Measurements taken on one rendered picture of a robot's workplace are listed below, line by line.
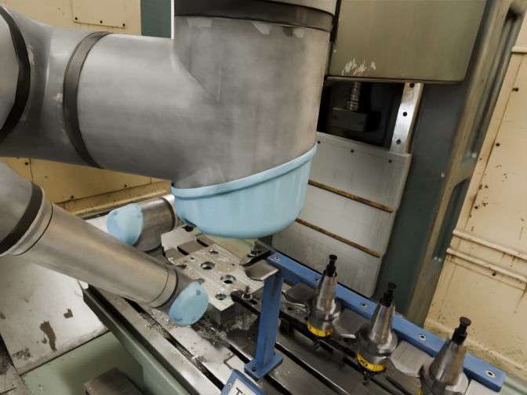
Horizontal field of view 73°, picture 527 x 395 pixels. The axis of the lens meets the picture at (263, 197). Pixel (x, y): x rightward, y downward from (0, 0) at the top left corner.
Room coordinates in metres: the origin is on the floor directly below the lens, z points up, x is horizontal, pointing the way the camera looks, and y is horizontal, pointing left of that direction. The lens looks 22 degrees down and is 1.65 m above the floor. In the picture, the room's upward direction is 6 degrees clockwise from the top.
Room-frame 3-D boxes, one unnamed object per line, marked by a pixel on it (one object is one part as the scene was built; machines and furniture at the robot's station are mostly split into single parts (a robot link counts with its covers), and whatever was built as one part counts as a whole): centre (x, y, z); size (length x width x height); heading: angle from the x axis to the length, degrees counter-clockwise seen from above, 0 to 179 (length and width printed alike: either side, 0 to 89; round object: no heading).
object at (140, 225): (0.63, 0.24, 1.32); 0.11 x 0.08 x 0.09; 140
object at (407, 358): (0.45, -0.26, 1.21); 0.07 x 0.05 x 0.01; 140
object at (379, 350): (0.49, -0.22, 1.21); 0.06 x 0.06 x 0.03
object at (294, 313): (0.81, -0.18, 0.93); 0.26 x 0.05 x 0.06; 55
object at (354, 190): (1.19, -0.23, 1.16); 0.48 x 0.05 x 0.51; 50
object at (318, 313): (0.56, -0.14, 1.21); 0.06 x 0.06 x 0.03
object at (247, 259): (1.08, 0.01, 0.97); 0.13 x 0.03 x 0.15; 140
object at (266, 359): (0.71, -0.04, 1.05); 0.10 x 0.05 x 0.30; 140
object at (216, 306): (0.97, 0.12, 0.96); 0.29 x 0.23 x 0.05; 50
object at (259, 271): (0.67, -0.01, 1.21); 0.07 x 0.05 x 0.01; 140
